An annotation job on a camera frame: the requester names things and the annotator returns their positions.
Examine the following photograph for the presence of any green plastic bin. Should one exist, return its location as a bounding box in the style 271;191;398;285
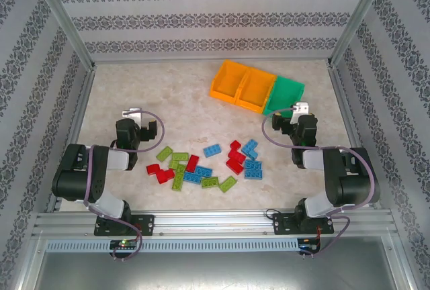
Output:
262;75;306;116

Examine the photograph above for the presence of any orange plastic bin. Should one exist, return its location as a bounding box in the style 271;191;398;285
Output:
209;60;249;104
234;67;278;114

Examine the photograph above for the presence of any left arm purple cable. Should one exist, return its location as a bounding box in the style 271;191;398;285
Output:
83;110;165;262

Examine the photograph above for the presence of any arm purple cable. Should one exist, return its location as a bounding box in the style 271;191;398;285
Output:
83;110;165;262
262;108;377;261

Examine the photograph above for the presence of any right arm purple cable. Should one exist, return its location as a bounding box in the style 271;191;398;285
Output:
262;108;377;261

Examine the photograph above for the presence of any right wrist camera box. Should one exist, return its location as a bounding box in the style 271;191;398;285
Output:
291;101;310;124

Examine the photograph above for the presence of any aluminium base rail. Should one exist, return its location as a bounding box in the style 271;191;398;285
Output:
32;209;394;237

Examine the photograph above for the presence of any slotted grey cable duct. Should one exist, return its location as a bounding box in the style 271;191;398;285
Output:
45;238;300;253

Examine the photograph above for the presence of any aluminium frame post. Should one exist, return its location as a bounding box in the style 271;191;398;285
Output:
327;0;392;69
26;0;97;71

